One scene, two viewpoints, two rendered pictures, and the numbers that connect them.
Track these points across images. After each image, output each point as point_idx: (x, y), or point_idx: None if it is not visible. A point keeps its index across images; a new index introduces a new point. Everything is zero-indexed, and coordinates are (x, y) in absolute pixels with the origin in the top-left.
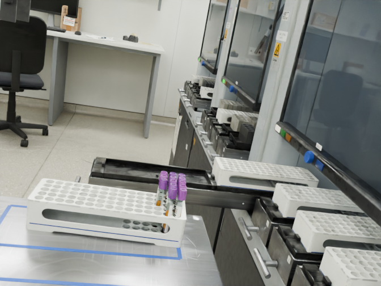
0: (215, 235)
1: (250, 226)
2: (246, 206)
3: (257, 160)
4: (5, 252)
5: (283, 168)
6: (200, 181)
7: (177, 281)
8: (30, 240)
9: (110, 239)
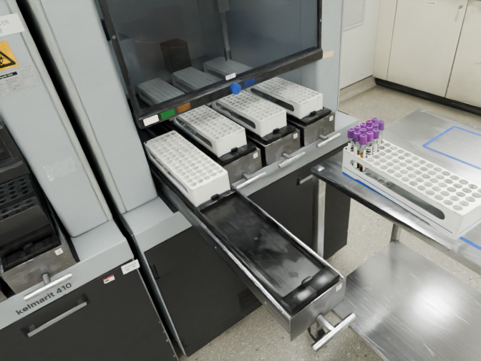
0: (148, 296)
1: (247, 177)
2: None
3: (101, 199)
4: None
5: (164, 151)
6: (225, 208)
7: (401, 142)
8: None
9: None
